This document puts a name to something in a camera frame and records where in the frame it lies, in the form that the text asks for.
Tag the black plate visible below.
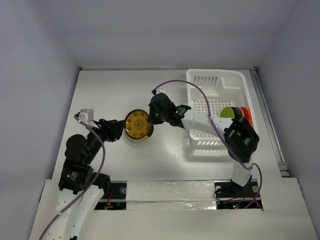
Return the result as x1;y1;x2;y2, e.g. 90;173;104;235
231;106;244;117

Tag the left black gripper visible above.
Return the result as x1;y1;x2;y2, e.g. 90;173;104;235
85;117;126;163

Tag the lime green plate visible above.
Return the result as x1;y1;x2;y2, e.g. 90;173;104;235
219;106;236;119

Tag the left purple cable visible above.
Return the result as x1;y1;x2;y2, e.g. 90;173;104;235
37;113;106;240

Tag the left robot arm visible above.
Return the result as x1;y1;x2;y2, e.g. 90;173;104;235
39;112;125;240

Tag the purple cable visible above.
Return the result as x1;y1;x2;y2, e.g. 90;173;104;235
37;113;106;240
151;79;263;210

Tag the yellow brown patterned plate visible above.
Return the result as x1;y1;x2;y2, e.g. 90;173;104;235
124;109;152;140

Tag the white plastic dish rack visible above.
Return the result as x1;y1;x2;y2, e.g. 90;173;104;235
186;69;258;148

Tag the silver foil tape strip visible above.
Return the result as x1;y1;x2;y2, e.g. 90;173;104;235
125;180;217;211

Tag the cream plate with flower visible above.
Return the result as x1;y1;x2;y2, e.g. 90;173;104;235
125;132;152;144

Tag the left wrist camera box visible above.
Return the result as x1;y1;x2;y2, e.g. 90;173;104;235
74;108;94;125

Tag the aluminium rail at right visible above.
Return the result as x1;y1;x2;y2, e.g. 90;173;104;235
250;67;291;178

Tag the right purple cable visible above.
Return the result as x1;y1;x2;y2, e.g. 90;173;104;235
151;79;263;210

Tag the orange plate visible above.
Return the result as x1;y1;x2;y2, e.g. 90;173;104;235
240;106;254;127

